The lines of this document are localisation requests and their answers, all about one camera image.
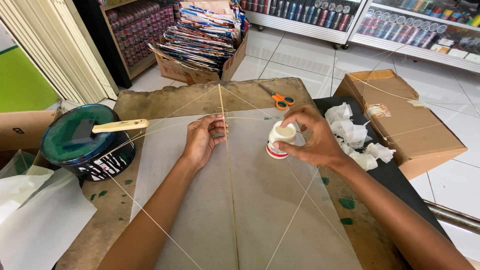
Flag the person's right hand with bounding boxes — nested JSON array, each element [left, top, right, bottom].
[[272, 104, 344, 168]]

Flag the person's left hand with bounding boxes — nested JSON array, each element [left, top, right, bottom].
[[182, 114, 229, 170]]

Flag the small white glue jar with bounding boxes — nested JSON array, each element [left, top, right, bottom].
[[266, 120, 297, 160]]

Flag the pile of white paper scraps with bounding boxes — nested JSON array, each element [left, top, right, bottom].
[[324, 102, 397, 172]]

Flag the translucent white kite paper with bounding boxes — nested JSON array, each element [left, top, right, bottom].
[[130, 107, 363, 270]]

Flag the black mat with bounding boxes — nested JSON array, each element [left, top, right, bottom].
[[313, 96, 453, 241]]

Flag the closed brown cardboard box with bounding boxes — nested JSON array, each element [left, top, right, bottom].
[[333, 69, 468, 181]]

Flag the carton full of colourful kites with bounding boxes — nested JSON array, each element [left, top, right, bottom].
[[148, 0, 251, 86]]

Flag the glass display cabinet with spools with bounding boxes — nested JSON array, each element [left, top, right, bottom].
[[240, 0, 367, 50]]

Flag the black paint can green lid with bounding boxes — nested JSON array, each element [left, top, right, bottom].
[[40, 104, 137, 182]]

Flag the wooden shelf of thread spools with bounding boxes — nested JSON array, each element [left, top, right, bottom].
[[99, 0, 181, 80]]

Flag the wide glass display cabinet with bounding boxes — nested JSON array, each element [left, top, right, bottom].
[[349, 0, 480, 74]]

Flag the cream folding door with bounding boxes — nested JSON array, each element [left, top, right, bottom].
[[0, 0, 120, 106]]

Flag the open brown cardboard box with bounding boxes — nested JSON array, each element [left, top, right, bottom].
[[0, 109, 61, 152]]

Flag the white paper sheet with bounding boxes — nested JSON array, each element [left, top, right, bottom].
[[0, 167, 98, 270]]

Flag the crumpled translucent paper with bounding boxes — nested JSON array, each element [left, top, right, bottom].
[[0, 149, 55, 223]]

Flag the orange handled scissors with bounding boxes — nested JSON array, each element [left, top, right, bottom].
[[257, 83, 296, 111]]

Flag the wooden handled brush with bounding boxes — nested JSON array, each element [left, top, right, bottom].
[[91, 118, 150, 134]]

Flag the metal floor rail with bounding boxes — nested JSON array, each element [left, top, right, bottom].
[[423, 199, 480, 235]]

